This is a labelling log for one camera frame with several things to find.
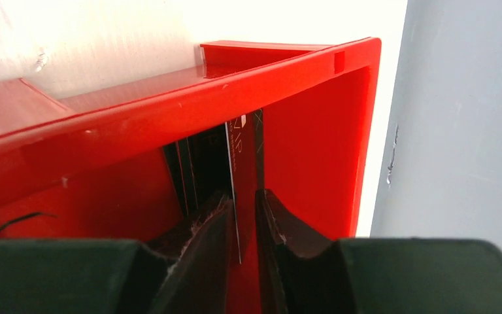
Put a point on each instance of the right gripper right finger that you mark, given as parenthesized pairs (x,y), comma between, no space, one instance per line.
(302,271)

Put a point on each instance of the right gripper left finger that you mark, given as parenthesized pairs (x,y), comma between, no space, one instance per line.
(184,270)

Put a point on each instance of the black VIP card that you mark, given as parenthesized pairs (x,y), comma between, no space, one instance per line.
(244,144)

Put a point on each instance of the left red bin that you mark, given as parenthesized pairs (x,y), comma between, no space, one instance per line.
(92,166)

